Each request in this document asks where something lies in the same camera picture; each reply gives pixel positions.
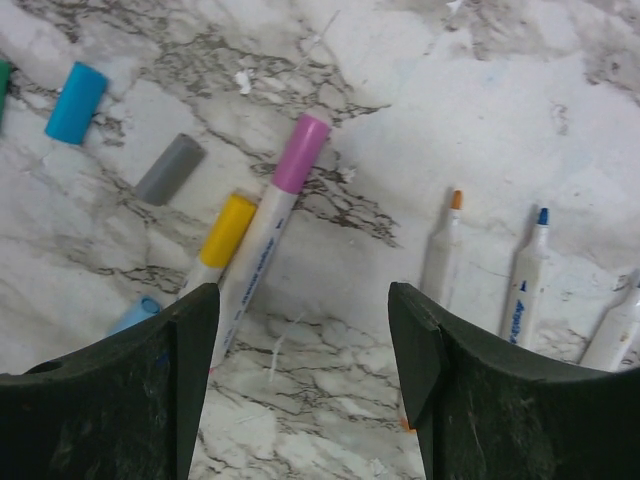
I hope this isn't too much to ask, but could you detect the blue cap marker pen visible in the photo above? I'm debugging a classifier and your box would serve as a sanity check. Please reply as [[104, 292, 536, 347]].
[[500, 207, 550, 350]]

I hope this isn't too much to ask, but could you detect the light blue pen cap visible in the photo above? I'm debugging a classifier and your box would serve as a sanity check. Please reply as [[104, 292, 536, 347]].
[[45, 62, 108, 145]]

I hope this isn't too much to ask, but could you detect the pale blue pen cap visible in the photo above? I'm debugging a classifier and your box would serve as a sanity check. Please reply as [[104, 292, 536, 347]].
[[107, 295, 162, 336]]

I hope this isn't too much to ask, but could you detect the grey pen cap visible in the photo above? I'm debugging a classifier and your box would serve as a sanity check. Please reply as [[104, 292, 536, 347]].
[[134, 133, 205, 206]]

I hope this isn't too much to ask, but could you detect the yellow cap marker pen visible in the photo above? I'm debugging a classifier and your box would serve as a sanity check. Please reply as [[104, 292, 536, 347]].
[[177, 194, 257, 299]]

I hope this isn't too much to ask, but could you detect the purple cap marker pen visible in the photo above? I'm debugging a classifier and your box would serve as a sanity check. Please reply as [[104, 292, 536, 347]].
[[211, 114, 330, 368]]

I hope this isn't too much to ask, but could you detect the orange cap marker pen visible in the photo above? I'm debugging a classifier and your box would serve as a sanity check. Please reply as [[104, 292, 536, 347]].
[[420, 190, 463, 310]]

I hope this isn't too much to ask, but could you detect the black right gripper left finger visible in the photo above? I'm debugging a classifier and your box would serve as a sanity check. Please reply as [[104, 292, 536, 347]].
[[1, 284, 220, 479]]

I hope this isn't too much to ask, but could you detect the grey cap marker pen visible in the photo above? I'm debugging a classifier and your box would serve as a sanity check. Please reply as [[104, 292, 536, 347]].
[[580, 270, 639, 372]]

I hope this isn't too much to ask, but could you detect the dark green pen cap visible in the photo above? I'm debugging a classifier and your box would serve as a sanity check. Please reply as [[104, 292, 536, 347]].
[[0, 60, 13, 120]]

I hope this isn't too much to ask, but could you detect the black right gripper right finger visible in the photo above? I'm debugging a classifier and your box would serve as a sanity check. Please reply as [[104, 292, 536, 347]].
[[388, 282, 639, 479]]

